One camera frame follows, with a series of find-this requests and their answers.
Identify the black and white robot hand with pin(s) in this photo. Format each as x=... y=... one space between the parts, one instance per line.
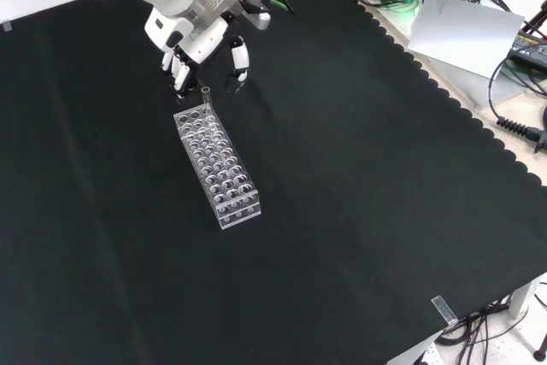
x=194 y=40

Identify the clear glass test tube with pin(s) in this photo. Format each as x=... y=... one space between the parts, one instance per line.
x=207 y=98

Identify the clear test tube rack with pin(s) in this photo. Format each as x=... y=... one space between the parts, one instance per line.
x=218 y=164

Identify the black bench cloth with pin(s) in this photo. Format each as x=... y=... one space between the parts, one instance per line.
x=299 y=177

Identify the clear tape strip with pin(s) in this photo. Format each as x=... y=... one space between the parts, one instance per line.
x=7 y=25
x=444 y=310

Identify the pale board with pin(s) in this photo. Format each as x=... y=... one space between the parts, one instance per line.
x=463 y=33

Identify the black power adapter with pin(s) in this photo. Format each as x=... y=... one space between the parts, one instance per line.
x=530 y=49

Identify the black tripod leg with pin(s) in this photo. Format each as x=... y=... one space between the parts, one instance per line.
x=536 y=21

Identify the white table leg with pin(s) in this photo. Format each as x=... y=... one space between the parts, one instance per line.
x=519 y=298

